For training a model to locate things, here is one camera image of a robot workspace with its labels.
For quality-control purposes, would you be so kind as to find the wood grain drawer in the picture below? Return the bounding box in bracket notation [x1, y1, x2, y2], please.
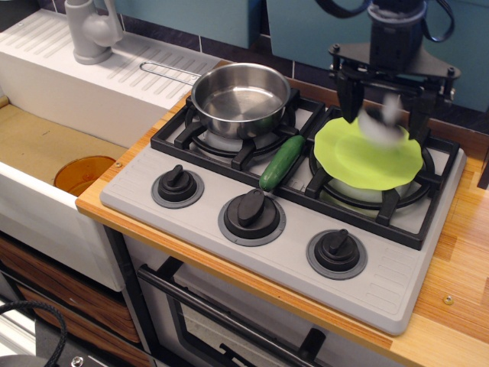
[1, 233, 151, 366]

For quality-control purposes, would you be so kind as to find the white brown toy mushroom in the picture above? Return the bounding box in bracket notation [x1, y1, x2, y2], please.
[358, 94, 404, 148]

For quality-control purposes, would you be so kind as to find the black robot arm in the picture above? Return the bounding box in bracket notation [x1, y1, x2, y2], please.
[329, 1, 461, 148]

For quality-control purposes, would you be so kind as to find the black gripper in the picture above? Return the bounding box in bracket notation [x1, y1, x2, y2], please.
[329, 43, 457, 148]

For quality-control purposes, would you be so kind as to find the black burner grate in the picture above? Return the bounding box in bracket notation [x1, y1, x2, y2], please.
[151, 89, 337, 187]
[273, 106, 461, 252]

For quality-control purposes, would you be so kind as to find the green toy pickle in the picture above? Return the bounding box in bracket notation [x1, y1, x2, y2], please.
[259, 135, 306, 192]

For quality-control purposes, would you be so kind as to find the orange translucent bowl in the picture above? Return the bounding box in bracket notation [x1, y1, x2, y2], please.
[53, 155, 115, 196]

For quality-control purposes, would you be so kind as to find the black right stove knob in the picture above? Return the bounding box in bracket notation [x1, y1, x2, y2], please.
[306, 229, 368, 281]

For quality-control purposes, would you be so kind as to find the black braided cable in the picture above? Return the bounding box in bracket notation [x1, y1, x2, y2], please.
[0, 300, 69, 367]

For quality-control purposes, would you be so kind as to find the lime green plate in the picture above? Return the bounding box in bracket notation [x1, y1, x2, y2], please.
[313, 118, 423, 191]

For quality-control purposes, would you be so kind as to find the grey toy stove top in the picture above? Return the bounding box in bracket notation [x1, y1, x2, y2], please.
[99, 95, 468, 337]

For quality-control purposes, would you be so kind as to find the black middle stove knob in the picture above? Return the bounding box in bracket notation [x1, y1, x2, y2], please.
[218, 189, 287, 247]

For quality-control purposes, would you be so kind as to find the black stove knob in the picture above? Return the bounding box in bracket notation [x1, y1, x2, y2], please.
[151, 164, 205, 209]
[218, 189, 287, 247]
[306, 229, 368, 281]

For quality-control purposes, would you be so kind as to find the black left stove knob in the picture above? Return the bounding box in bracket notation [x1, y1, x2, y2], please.
[151, 164, 205, 209]

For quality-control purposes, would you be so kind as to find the grey toy faucet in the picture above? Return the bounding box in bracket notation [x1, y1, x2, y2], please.
[64, 0, 123, 65]

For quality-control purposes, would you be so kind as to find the oven door with black handle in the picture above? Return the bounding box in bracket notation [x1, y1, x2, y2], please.
[137, 257, 325, 366]

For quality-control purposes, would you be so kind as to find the black right burner grate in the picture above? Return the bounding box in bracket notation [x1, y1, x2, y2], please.
[273, 106, 461, 252]

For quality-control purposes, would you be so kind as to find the black left burner grate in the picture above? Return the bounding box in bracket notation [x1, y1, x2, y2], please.
[151, 89, 337, 187]

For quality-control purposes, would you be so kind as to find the stainless steel pot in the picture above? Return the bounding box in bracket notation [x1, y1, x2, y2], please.
[139, 61, 292, 140]

